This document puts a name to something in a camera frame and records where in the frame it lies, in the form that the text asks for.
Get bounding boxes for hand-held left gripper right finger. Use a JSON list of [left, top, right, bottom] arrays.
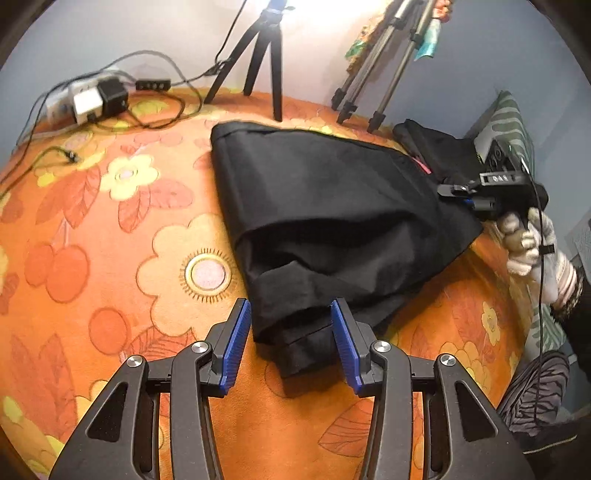
[[330, 298, 536, 480]]

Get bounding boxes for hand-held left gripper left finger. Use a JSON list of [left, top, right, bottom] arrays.
[[48, 298, 252, 480]]

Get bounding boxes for black pants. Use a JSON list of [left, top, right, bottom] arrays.
[[392, 119, 481, 185], [210, 121, 483, 379]]

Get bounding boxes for person's right forearm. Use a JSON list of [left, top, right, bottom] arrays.
[[549, 268, 591, 370]]

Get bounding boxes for person's right hand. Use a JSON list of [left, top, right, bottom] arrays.
[[496, 208, 578, 305]]

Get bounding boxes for large grey tripod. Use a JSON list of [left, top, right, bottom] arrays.
[[331, 0, 439, 134]]

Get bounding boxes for orange floral bedsheet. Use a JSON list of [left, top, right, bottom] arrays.
[[0, 88, 555, 480]]

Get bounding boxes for teal hanging cloth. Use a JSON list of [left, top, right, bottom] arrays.
[[413, 14, 444, 61]]

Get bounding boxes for yellow floral hanging cloth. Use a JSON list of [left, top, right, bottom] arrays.
[[344, 16, 393, 75]]

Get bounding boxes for zebra striped cloth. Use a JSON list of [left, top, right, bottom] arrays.
[[496, 351, 571, 437]]

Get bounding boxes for small black tripod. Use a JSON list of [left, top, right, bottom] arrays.
[[203, 0, 296, 121]]

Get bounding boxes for dark cloth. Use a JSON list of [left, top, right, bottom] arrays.
[[517, 418, 585, 460]]

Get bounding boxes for black power adapter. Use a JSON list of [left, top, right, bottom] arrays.
[[99, 78, 130, 116]]

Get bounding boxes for white power adapter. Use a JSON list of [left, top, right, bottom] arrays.
[[73, 88, 105, 125]]

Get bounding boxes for white power strip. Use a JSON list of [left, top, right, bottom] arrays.
[[44, 69, 121, 123]]

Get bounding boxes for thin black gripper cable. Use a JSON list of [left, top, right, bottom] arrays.
[[519, 157, 550, 423]]

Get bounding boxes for black cable with plug end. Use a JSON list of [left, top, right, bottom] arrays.
[[0, 145, 81, 195]]

